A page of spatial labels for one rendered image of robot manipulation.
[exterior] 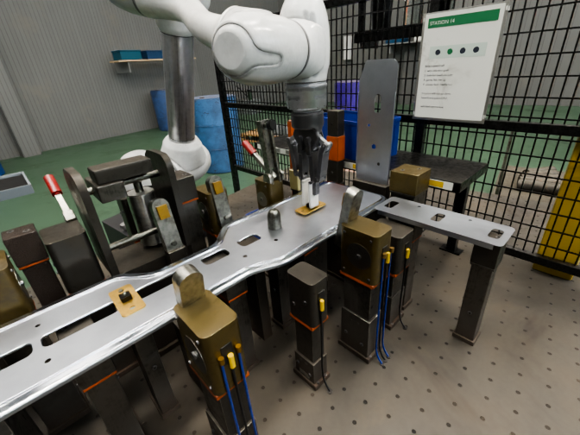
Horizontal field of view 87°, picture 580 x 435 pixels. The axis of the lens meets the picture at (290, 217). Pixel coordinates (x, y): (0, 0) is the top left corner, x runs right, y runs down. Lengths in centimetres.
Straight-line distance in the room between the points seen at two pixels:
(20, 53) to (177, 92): 735
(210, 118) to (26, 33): 499
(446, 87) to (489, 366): 79
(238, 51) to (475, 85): 78
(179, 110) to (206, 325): 94
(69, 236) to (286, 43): 52
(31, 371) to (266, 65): 55
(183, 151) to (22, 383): 94
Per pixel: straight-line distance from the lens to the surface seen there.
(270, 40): 54
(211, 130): 439
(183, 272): 45
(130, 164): 71
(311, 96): 69
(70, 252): 72
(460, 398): 82
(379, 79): 94
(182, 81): 121
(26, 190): 79
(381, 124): 94
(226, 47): 54
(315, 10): 70
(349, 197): 61
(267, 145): 85
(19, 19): 860
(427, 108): 118
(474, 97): 113
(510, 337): 99
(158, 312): 56
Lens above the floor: 135
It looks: 27 degrees down
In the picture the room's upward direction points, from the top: 4 degrees counter-clockwise
